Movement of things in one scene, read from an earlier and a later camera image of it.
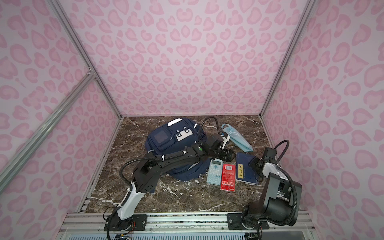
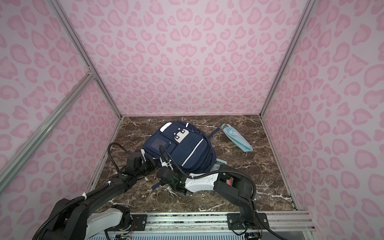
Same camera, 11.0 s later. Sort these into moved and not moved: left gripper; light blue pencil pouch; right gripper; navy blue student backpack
Moved: left gripper; right gripper
Not moved: light blue pencil pouch; navy blue student backpack
